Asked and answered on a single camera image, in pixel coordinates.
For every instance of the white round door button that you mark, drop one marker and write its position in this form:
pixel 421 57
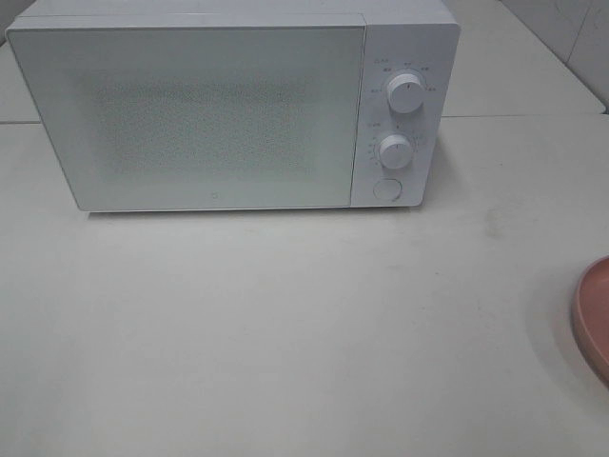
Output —
pixel 388 189

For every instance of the pink round plate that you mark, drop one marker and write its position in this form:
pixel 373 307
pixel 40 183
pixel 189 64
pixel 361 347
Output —
pixel 589 315

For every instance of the lower white microwave knob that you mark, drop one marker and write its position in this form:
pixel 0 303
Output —
pixel 395 152

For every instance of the white microwave knob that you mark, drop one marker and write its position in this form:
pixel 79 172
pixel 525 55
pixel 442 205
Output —
pixel 395 152
pixel 405 91

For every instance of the upper white microwave knob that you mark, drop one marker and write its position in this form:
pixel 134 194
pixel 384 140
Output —
pixel 405 91

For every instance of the white microwave oven body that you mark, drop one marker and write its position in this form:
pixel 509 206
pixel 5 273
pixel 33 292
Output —
pixel 397 36

